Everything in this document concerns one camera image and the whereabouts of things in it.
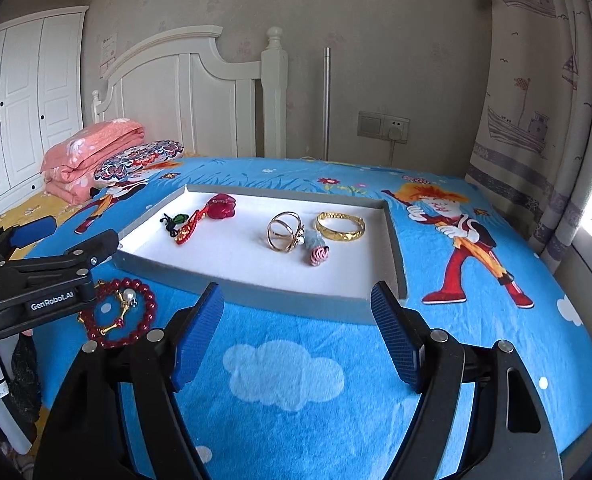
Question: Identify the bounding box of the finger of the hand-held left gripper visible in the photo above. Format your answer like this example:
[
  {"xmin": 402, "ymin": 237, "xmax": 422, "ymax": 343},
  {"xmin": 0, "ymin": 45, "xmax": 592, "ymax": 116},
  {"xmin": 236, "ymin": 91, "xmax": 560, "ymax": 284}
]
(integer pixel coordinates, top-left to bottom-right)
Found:
[
  {"xmin": 0, "ymin": 216, "xmax": 58, "ymax": 261},
  {"xmin": 58, "ymin": 229, "xmax": 122, "ymax": 281}
]

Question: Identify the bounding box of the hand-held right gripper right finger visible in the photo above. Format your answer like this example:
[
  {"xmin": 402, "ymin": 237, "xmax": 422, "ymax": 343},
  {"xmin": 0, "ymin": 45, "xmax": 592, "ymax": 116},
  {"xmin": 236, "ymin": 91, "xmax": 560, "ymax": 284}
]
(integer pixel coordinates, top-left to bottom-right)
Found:
[{"xmin": 370, "ymin": 281, "xmax": 564, "ymax": 480}]

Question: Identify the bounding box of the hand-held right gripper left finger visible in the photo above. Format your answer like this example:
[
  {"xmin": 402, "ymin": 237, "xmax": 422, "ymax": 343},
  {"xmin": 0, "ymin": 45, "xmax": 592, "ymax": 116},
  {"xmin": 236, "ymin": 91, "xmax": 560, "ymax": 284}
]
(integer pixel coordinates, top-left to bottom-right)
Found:
[{"xmin": 36, "ymin": 282, "xmax": 225, "ymax": 480}]

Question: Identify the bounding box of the red bead bracelet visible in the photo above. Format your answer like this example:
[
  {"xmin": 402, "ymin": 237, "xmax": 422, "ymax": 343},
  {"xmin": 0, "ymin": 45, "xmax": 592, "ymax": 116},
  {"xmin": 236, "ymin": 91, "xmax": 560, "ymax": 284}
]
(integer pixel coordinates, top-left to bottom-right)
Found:
[{"xmin": 80, "ymin": 277, "xmax": 157, "ymax": 350}]

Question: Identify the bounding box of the gold chain with pearl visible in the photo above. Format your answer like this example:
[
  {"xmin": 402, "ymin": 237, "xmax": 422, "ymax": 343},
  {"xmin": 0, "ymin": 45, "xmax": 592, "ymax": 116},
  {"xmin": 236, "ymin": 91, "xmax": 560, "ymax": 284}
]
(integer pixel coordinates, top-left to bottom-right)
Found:
[{"xmin": 78, "ymin": 289, "xmax": 139, "ymax": 337}]

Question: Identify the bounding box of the grey shallow box tray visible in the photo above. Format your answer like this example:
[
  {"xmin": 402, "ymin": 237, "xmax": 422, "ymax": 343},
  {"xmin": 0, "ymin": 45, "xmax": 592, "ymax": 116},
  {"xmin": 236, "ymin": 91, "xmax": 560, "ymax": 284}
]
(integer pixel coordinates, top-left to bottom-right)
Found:
[{"xmin": 112, "ymin": 185, "xmax": 407, "ymax": 325}]

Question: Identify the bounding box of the pink spiral hair clip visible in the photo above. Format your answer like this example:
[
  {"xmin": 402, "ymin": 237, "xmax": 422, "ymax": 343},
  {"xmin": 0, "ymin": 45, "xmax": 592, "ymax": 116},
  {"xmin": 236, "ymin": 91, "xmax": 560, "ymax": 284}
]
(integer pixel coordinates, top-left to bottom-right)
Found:
[{"xmin": 303, "ymin": 230, "xmax": 331, "ymax": 267}]

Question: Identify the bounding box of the gold bangle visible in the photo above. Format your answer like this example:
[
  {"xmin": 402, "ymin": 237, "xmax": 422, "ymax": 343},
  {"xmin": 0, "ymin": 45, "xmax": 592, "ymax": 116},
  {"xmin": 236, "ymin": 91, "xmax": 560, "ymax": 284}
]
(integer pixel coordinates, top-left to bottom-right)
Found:
[{"xmin": 316, "ymin": 211, "xmax": 365, "ymax": 242}]

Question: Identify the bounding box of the black flower gold ring brooch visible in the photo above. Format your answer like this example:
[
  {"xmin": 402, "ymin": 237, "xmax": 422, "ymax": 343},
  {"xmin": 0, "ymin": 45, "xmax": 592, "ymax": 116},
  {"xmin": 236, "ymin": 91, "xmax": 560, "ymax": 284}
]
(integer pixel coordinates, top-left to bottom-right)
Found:
[{"xmin": 266, "ymin": 211, "xmax": 304, "ymax": 252}]

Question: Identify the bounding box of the yellow bed sheet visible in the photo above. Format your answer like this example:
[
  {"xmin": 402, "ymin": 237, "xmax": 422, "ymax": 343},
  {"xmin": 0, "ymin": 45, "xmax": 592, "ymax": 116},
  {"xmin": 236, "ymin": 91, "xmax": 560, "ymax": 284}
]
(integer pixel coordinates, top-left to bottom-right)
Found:
[{"xmin": 0, "ymin": 187, "xmax": 77, "ymax": 241}]

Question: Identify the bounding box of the dark lace cloth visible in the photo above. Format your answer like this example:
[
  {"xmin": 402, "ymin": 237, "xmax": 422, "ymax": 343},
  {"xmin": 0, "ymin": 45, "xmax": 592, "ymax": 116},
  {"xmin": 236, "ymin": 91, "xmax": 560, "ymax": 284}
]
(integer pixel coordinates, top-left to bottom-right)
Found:
[{"xmin": 11, "ymin": 335, "xmax": 43, "ymax": 423}]

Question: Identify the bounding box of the pink folded quilt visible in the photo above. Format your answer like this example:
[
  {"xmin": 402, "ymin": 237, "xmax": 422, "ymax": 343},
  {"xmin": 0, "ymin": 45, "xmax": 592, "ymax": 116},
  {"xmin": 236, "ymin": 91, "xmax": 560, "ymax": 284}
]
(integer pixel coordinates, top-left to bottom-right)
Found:
[{"xmin": 43, "ymin": 117, "xmax": 146, "ymax": 206}]

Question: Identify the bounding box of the patterned pillow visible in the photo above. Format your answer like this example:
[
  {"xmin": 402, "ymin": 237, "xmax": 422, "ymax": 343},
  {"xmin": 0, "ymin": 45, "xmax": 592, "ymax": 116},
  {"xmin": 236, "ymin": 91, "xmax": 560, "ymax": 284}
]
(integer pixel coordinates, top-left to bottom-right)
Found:
[{"xmin": 93, "ymin": 140, "xmax": 184, "ymax": 181}]

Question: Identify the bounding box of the blue cartoon printed blanket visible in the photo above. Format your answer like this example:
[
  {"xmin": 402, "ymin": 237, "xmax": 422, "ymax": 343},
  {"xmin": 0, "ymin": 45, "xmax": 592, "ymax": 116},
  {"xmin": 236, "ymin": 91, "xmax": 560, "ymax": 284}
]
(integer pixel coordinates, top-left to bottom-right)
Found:
[{"xmin": 26, "ymin": 155, "xmax": 592, "ymax": 480}]

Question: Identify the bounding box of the white wardrobe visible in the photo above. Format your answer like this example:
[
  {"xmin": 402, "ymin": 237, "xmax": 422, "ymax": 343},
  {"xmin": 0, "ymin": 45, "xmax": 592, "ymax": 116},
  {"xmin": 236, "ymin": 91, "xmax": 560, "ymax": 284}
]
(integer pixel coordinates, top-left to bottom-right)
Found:
[{"xmin": 0, "ymin": 6, "xmax": 89, "ymax": 228}]

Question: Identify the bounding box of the white bed headboard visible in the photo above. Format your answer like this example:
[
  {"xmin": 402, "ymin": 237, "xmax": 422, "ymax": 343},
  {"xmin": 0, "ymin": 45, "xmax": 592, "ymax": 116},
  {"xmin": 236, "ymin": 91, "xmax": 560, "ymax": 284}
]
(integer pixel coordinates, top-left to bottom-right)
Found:
[{"xmin": 91, "ymin": 26, "xmax": 289, "ymax": 158}]

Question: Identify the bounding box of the metal pole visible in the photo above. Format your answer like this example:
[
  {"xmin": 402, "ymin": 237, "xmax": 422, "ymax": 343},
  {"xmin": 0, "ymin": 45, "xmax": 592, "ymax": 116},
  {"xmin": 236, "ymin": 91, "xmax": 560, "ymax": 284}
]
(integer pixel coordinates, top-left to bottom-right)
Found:
[{"xmin": 322, "ymin": 47, "xmax": 333, "ymax": 162}]

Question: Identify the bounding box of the ship print curtain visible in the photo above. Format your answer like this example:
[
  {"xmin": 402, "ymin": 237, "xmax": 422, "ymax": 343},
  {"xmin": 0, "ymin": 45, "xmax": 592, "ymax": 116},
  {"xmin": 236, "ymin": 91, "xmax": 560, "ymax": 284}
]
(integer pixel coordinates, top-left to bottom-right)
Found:
[{"xmin": 468, "ymin": 0, "xmax": 592, "ymax": 273}]

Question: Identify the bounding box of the paper wall notice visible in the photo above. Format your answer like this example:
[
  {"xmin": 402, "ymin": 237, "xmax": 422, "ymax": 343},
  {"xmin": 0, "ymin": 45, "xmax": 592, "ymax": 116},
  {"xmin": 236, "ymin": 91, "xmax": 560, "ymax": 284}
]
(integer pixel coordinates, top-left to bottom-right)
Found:
[{"xmin": 100, "ymin": 32, "xmax": 119, "ymax": 78}]

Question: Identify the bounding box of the wall switch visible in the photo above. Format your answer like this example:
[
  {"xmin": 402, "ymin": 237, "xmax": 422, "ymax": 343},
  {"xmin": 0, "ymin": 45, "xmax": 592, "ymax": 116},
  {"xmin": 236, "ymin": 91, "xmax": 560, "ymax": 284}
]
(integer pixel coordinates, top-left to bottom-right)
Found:
[{"xmin": 358, "ymin": 111, "xmax": 387, "ymax": 137}]

